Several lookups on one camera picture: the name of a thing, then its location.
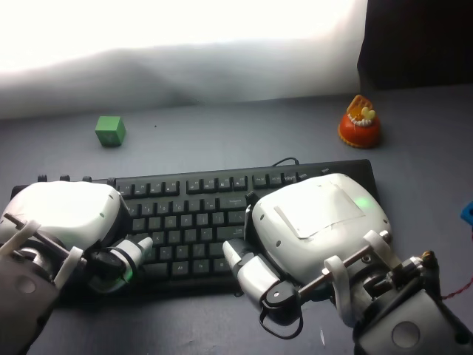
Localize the green cube block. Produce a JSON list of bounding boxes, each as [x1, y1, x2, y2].
[[94, 115, 127, 148]]

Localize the blue square four-hole plate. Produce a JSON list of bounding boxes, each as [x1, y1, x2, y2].
[[460, 201, 473, 229]]

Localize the grey table cloth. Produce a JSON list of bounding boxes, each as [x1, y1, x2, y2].
[[0, 87, 473, 355]]

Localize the white backdrop sheet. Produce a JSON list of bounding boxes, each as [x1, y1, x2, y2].
[[0, 0, 370, 120]]

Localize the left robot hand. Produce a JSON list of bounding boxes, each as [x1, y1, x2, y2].
[[0, 172, 154, 295]]

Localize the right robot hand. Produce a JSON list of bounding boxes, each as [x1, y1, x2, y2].
[[221, 172, 393, 316]]

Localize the orange toy cake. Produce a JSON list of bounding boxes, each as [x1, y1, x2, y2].
[[337, 94, 381, 149]]

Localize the black box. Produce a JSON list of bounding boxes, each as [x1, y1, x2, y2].
[[356, 0, 473, 91]]

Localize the red twisted cable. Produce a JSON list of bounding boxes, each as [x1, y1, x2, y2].
[[441, 273, 473, 300]]

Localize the black computer keyboard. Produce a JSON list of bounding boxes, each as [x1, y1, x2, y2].
[[10, 158, 381, 297]]

